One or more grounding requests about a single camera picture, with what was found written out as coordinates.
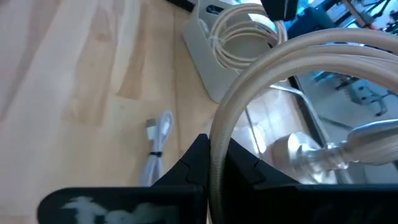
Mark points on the grey plastic bin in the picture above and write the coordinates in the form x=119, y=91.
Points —
x=205, y=62

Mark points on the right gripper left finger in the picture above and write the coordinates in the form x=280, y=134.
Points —
x=174, y=202

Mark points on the white shade table lamp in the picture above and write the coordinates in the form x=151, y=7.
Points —
x=367, y=146

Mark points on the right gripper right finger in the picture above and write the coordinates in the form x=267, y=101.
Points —
x=280, y=205

